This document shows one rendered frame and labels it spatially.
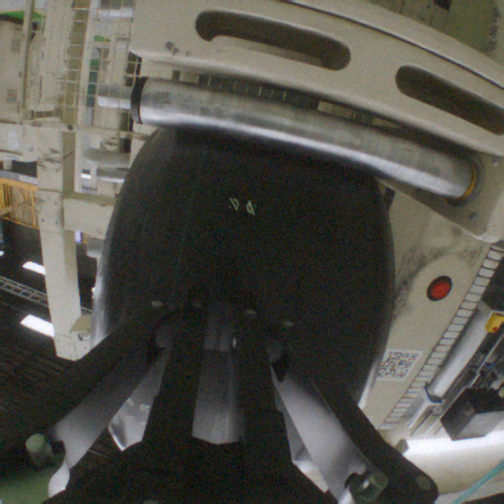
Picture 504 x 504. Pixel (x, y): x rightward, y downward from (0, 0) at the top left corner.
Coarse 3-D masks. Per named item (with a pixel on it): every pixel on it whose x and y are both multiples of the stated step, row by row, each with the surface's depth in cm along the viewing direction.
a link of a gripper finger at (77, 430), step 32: (128, 320) 12; (160, 320) 13; (96, 352) 10; (128, 352) 10; (160, 352) 13; (64, 384) 8; (96, 384) 8; (128, 384) 11; (0, 416) 6; (32, 416) 6; (64, 416) 7; (96, 416) 8; (0, 448) 5; (64, 448) 7
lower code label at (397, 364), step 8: (392, 352) 47; (400, 352) 47; (408, 352) 47; (416, 352) 47; (384, 360) 47; (392, 360) 47; (400, 360) 48; (408, 360) 48; (416, 360) 48; (384, 368) 48; (392, 368) 48; (400, 368) 48; (408, 368) 49; (384, 376) 49; (392, 376) 49; (400, 376) 49
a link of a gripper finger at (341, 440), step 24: (288, 336) 13; (312, 360) 12; (288, 384) 12; (312, 384) 10; (336, 384) 11; (288, 408) 12; (312, 408) 10; (336, 408) 9; (360, 408) 10; (312, 432) 10; (336, 432) 9; (360, 432) 8; (312, 456) 10; (336, 456) 9; (360, 456) 8; (384, 456) 8; (336, 480) 8; (408, 480) 7; (432, 480) 7
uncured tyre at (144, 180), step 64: (128, 192) 26; (192, 192) 24; (256, 192) 25; (320, 192) 26; (128, 256) 22; (192, 256) 22; (256, 256) 23; (320, 256) 24; (384, 256) 26; (320, 320) 23; (384, 320) 26
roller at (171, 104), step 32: (160, 96) 23; (192, 96) 23; (224, 96) 24; (256, 96) 25; (192, 128) 25; (224, 128) 25; (256, 128) 25; (288, 128) 25; (320, 128) 25; (352, 128) 25; (320, 160) 28; (352, 160) 26; (384, 160) 26; (416, 160) 26; (448, 160) 26; (448, 192) 28
